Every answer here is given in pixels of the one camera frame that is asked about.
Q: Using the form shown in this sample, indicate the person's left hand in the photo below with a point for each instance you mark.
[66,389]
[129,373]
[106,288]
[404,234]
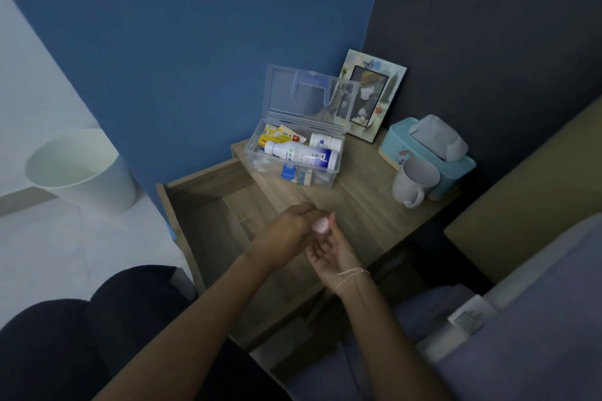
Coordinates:
[282,236]

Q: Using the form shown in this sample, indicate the person's right hand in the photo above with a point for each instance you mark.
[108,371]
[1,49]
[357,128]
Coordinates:
[336,252]

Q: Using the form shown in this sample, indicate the person's right fingers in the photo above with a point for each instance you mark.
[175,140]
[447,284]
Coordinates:
[324,238]

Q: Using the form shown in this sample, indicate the person's left fingers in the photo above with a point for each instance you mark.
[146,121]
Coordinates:
[308,213]

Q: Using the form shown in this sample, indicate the small pink round object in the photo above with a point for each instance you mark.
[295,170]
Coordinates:
[321,226]

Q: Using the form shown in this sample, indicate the person's left forearm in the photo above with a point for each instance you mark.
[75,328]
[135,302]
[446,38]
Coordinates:
[193,335]

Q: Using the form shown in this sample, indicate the person's right forearm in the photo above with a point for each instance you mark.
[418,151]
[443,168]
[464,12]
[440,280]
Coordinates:
[390,349]

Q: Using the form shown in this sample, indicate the small white medicine box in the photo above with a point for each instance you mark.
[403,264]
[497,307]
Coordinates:
[304,176]

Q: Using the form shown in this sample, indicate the wooden nightstand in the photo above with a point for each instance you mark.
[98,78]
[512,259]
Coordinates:
[367,198]

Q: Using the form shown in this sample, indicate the large white blue-label bottle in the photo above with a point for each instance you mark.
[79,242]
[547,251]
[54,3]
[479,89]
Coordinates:
[303,155]

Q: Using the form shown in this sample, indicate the small white pill bottle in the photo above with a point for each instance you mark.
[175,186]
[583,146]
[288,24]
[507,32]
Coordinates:
[327,142]

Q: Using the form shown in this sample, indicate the orange medicine packet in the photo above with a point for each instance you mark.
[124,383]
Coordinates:
[292,133]

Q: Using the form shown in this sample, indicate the yellow medicine packet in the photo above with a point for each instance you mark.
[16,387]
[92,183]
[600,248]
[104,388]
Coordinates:
[272,135]

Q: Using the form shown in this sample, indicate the wooden nightstand drawer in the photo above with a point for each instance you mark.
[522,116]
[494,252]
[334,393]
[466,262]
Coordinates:
[211,217]

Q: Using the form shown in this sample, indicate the white mug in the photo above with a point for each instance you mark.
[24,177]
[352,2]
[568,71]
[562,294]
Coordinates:
[414,182]

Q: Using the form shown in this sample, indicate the clear plastic medicine box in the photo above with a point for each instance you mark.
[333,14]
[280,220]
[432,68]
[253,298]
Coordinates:
[301,100]

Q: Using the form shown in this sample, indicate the teal tissue box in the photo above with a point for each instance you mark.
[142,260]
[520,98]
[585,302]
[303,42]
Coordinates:
[454,170]

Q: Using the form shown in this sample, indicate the white tissue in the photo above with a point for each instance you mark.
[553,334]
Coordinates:
[439,136]

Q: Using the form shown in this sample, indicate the white fabric label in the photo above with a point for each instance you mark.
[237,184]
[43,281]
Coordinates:
[471,315]

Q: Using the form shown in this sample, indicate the beige headboard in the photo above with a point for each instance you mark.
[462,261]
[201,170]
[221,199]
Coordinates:
[531,198]

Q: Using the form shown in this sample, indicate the purple bed sheet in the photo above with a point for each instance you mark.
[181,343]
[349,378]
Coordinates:
[526,335]

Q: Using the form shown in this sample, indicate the white waste bin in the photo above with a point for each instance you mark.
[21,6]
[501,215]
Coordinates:
[84,175]

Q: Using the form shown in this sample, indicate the person's black trousers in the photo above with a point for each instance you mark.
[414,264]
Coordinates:
[70,335]

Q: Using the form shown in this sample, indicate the floral picture frame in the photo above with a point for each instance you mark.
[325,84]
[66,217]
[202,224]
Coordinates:
[371,95]

